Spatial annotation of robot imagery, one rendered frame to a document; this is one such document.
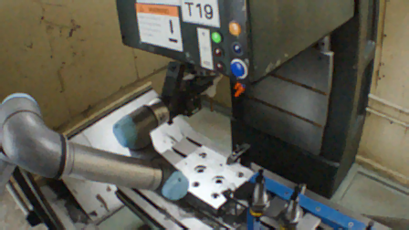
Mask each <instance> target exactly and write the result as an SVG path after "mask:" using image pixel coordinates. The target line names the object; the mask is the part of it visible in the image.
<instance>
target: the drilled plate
mask: <svg viewBox="0 0 409 230"><path fill-rule="evenodd" d="M198 153H200V154H198ZM198 155H199V156H198ZM206 155H207V156H206ZM205 156H206V158H205V159H204V157H205ZM200 158H201V159H200ZM226 160H227V158H226V157H224V156H222V155H220V154H218V153H217V152H213V151H211V150H209V149H207V148H206V147H205V146H202V147H201V148H199V149H198V150H197V151H195V152H193V153H192V154H191V155H189V156H188V157H186V158H185V159H184V160H182V161H181V162H178V164H176V165H175V167H176V168H177V169H178V170H180V171H181V170H182V172H183V173H184V175H186V177H187V179H188V180H189V182H190V186H189V189H188V191H187V194H186V195H185V196H188V197H189V198H190V199H191V200H193V201H194V202H197V203H199V204H200V205H201V206H203V207H204V208H205V209H208V210H209V211H210V212H211V213H214V214H216V215H219V214H220V213H221V212H223V211H224V210H225V209H226V208H227V207H228V206H229V205H230V204H232V203H233V202H232V201H231V200H229V199H227V198H226V197H224V196H223V197H222V196H221V195H222V194H221V195H220V193H219V192H223V191H224V189H225V188H226V187H227V188H228V187H229V186H228V185H229V184H230V188H228V189H227V188H226V189H227V190H229V189H230V190H233V189H234V188H237V187H238V186H239V185H240V184H241V183H242V182H243V181H248V179H249V178H250V177H251V176H252V175H253V174H254V173H255V172H252V171H250V170H249V169H247V168H246V167H242V165H240V164H238V163H236V162H234V163H233V164H230V167H229V166H228V165H227V163H226ZM186 164H188V165H186ZM201 164H202V165H201ZM207 164H208V165H207ZM195 165H196V166H195ZM206 165H207V170H206V167H205V166H206ZM182 166H183V167H182ZM218 166H219V167H218ZM180 167H182V168H180ZM191 171H192V172H191ZM186 173H187V174H186ZM243 175H244V177H243ZM212 177H213V178H212ZM237 177H238V178H237ZM239 177H241V178H239ZM196 180H197V181H196ZM194 181H195V182H194ZM216 183H218V184H220V185H219V186H218V184H216ZM199 185H200V186H199ZM220 186H221V188H220ZM197 187H198V188H197ZM232 187H233V188H232ZM222 189H223V190H222ZM213 191H215V192H216V193H211V192H213ZM209 194H210V195H209ZM219 196H221V197H219ZM211 198H212V199H211Z"/></svg>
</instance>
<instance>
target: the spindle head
mask: <svg viewBox="0 0 409 230"><path fill-rule="evenodd" d="M115 3H116V7H117V13H118V18H119V23H120V29H121V39H122V44H123V45H125V46H127V47H133V48H138V49H140V50H142V51H144V50H145V51H147V52H150V53H154V54H157V55H160V56H162V57H163V56H165V57H168V58H171V59H174V60H180V61H182V62H184V63H187V64H190V65H193V66H195V67H196V66H197V67H200V68H205V69H208V70H211V71H214V72H215V73H217V72H216V71H215V66H214V63H215V62H216V61H217V60H219V61H221V62H222V63H223V64H224V65H225V73H224V74H221V75H224V76H227V77H230V78H231V69H230V63H229V56H228V42H227V30H226V20H225V6H224V0H217V3H218V14H219V24H220V27H218V26H209V25H202V24H198V23H194V22H190V21H188V22H185V21H183V20H184V17H183V12H182V7H181V6H180V5H169V6H174V7H177V9H178V19H179V24H180V34H181V39H182V45H183V51H179V50H176V49H173V48H170V47H169V48H168V47H163V46H160V45H159V46H157V45H155V44H152V43H147V42H144V41H141V40H142V38H141V34H140V28H139V21H138V15H137V9H136V4H141V5H144V4H146V5H164V6H168V5H167V4H157V3H156V4H153V3H143V2H141V3H138V2H137V0H116V2H115ZM245 3H246V33H247V39H248V55H249V75H250V85H252V86H255V85H256V84H257V83H258V82H259V81H261V80H264V79H265V78H266V77H267V76H269V75H270V74H272V73H274V72H275V71H276V70H277V69H280V68H281V67H283V65H286V64H287V63H288V62H290V61H291V60H292V59H293V58H295V57H296V56H298V55H300V54H301V53H303V52H304V51H305V50H307V49H309V48H310V47H312V46H314V45H315V44H317V42H319V41H320V40H322V39H323V38H324V37H326V36H327V35H329V34H330V33H332V32H334V31H335V30H336V29H338V28H339V27H341V26H342V25H344V24H345V23H346V22H348V21H350V20H351V19H353V13H354V12H353V10H354V0H245ZM198 28H204V29H208V30H210V38H211V33H212V32H213V31H215V30H217V31H219V32H220V33H221V35H222V38H223V42H222V43H221V44H216V43H215V42H214V41H213V40H212V38H211V48H212V57H213V66H214V69H210V68H206V67H203V66H202V63H201V57H200V49H199V42H198V37H199V35H198ZM215 46H220V47H221V48H222V49H223V50H224V51H225V56H224V58H217V57H215V56H214V55H213V47H215Z"/></svg>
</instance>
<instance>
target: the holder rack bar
mask: <svg viewBox="0 0 409 230"><path fill-rule="evenodd" d="M257 176H258V172H255V173H254V174H253V175H252V176H251V177H250V178H249V179H248V182H249V183H252V184H255V180H256V178H257ZM264 178H265V179H266V187H267V193H270V194H271V195H270V197H271V198H272V199H273V198H274V197H275V196H277V197H279V198H281V199H284V200H285V201H288V199H289V197H290V196H291V195H292V193H293V192H294V190H292V189H290V188H288V187H287V186H284V185H283V184H281V183H277V182H276V181H273V180H272V179H270V178H267V177H266V176H264ZM299 199H300V203H299V207H300V208H301V209H302V211H303V214H305V213H306V212H309V213H312V214H314V215H316V216H318V217H319V218H321V222H322V223H324V224H325V225H327V226H330V227H332V228H333V229H336V230H337V229H338V228H339V227H341V228H343V229H345V230H363V228H365V227H366V226H367V225H366V224H364V223H362V222H359V221H357V220H355V219H353V218H351V217H349V216H348V215H345V214H342V213H341V212H339V211H336V210H334V209H332V208H329V207H328V206H327V205H324V204H322V203H319V202H316V201H315V200H313V199H312V198H311V199H310V198H309V197H307V196H306V195H303V194H302V193H299Z"/></svg>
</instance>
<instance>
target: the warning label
mask: <svg viewBox="0 0 409 230"><path fill-rule="evenodd" d="M136 9H137V15H138V21H139V28H140V34H141V38H142V40H141V41H144V42H147V43H152V44H155V45H157V46H159V45H160V46H163V47H168V48H169V47H170V48H173V49H176V50H179V51H183V45H182V39H181V34H180V24H179V19H178V9H177V7H174V6H169V5H168V6H164V5H146V4H144V5H141V4H136Z"/></svg>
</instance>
